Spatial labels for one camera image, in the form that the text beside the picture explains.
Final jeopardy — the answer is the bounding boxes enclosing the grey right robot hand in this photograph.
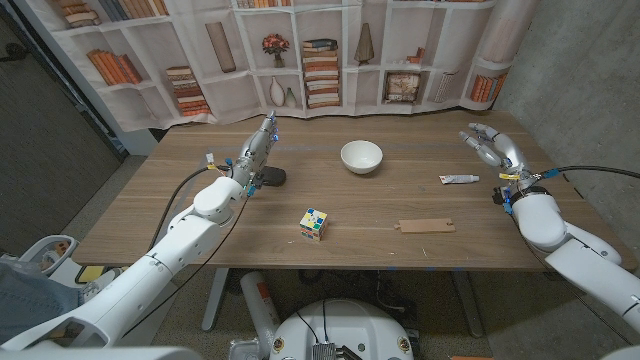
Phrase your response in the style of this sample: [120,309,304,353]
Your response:
[458,122,534,194]

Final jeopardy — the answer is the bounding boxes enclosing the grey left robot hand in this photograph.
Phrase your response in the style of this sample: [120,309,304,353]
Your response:
[230,110,280,189]

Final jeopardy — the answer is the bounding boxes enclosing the white toothpaste tube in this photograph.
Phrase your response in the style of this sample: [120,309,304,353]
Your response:
[438,174,481,185]

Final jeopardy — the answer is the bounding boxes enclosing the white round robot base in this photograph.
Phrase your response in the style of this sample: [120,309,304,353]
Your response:
[269,298,415,360]

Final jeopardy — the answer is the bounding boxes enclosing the black glasses case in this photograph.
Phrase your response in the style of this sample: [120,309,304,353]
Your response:
[257,165,288,188]

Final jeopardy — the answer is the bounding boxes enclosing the multicoloured Rubik's cube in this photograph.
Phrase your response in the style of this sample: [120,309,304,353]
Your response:
[299,207,329,242]

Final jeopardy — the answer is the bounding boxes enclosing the white ceramic bowl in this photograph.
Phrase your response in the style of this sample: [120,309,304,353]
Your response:
[340,139,385,175]

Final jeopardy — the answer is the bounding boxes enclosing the flat wooden toy block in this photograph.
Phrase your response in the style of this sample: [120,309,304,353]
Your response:
[393,218,457,235]

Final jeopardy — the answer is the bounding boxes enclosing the printed bookshelf backdrop cloth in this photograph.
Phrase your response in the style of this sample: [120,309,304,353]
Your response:
[14,0,541,134]

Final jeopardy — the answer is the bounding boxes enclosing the grey metal table leg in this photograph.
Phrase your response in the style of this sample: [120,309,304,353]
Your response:
[452,271,485,339]
[201,268,230,333]

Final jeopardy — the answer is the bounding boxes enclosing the white roll with orange label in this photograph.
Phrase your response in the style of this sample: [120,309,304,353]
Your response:
[239,270,281,359]

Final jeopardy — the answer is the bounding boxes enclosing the silver foil tray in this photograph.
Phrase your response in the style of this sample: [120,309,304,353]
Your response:
[228,338,262,360]

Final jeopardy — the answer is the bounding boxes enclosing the yellow flat pad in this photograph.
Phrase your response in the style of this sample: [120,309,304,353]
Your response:
[75,265,129,284]

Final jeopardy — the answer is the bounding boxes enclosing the grey sneaker shoe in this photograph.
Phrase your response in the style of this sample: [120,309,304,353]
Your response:
[78,268,124,303]

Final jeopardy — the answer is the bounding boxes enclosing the person's leg in jeans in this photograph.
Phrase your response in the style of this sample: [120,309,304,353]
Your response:
[0,262,84,344]

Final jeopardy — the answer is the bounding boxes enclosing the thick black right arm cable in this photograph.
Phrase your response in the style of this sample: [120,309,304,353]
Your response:
[537,165,640,180]

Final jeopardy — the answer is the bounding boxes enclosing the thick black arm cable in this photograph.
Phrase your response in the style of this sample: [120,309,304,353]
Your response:
[147,167,231,251]
[537,165,640,180]

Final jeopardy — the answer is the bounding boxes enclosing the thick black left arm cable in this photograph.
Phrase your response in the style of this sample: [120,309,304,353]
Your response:
[147,167,231,251]

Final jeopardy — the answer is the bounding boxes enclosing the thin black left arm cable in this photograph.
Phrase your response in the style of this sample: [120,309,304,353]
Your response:
[122,192,251,339]

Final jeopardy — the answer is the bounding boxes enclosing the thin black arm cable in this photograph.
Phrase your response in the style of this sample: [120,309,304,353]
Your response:
[514,219,634,346]
[122,192,251,339]

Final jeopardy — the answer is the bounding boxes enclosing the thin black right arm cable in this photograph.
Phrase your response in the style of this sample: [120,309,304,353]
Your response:
[514,219,634,346]

